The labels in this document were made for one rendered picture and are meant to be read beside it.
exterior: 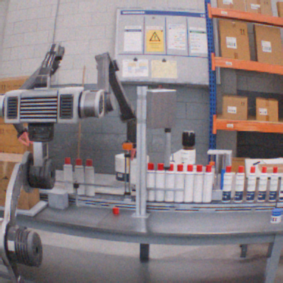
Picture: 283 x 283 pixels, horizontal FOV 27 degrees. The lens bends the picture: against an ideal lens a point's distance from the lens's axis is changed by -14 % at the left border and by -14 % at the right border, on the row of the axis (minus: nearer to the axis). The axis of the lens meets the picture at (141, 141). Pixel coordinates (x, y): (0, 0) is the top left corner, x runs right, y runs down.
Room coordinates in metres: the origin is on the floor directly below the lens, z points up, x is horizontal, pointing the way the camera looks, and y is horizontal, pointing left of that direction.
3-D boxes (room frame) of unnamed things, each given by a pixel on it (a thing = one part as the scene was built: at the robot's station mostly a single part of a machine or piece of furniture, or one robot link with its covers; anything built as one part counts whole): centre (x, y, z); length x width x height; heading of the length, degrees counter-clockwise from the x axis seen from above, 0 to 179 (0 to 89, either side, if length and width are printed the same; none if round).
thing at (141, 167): (3.32, 0.00, 1.16); 0.04 x 0.04 x 0.67; 78
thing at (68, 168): (3.55, 0.41, 0.98); 0.05 x 0.05 x 0.20
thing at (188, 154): (4.02, -0.29, 1.04); 0.09 x 0.09 x 0.29
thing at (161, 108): (3.36, -0.08, 1.38); 0.17 x 0.10 x 0.19; 133
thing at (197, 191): (3.40, -0.30, 0.98); 0.05 x 0.05 x 0.20
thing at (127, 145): (3.43, 0.06, 1.05); 0.10 x 0.04 x 0.33; 168
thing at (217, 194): (3.47, -0.42, 1.01); 0.14 x 0.13 x 0.26; 78
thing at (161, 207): (3.47, 0.01, 0.85); 1.65 x 0.11 x 0.05; 78
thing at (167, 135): (3.33, -0.13, 1.18); 0.04 x 0.04 x 0.21
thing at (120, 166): (3.99, 0.05, 0.95); 0.20 x 0.20 x 0.14
